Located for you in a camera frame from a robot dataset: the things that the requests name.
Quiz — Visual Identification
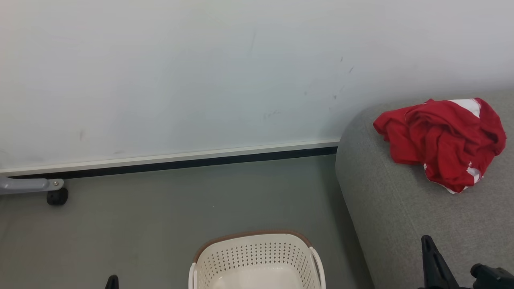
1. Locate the red and white garment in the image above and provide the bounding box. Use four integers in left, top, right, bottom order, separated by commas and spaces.
373, 98, 507, 194

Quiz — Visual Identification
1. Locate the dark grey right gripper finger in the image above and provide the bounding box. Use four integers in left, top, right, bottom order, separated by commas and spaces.
421, 235, 460, 289

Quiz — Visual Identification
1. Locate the white and black baseboard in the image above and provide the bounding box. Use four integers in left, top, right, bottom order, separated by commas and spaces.
0, 138, 341, 180

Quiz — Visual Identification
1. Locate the white perforated laundry basket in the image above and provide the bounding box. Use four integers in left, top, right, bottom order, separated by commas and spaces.
188, 230, 326, 289

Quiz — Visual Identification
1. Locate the grey fabric sofa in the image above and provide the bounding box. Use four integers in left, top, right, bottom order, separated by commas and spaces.
335, 90, 514, 289

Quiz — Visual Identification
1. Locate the black caster wheel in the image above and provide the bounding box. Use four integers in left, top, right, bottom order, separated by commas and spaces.
47, 188, 69, 206

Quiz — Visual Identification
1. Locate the grey metal stand leg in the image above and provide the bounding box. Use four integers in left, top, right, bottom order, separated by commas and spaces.
0, 176, 65, 196

